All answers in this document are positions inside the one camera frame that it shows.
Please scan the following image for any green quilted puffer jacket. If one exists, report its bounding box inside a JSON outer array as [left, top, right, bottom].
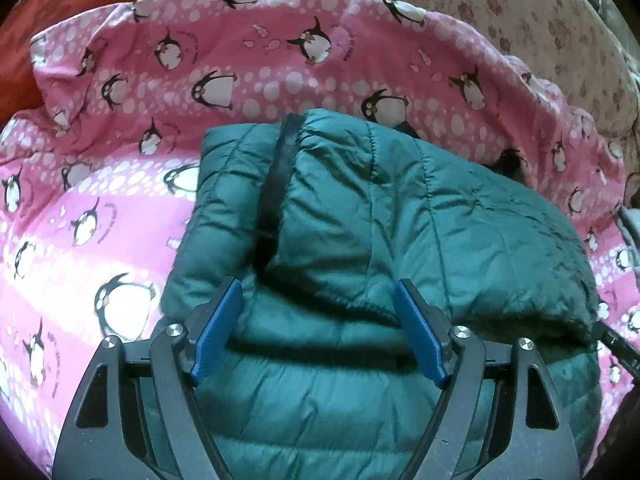
[[160, 110, 601, 479]]

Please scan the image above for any pink penguin print blanket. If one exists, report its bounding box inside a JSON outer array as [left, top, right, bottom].
[[1, 0, 639, 474]]

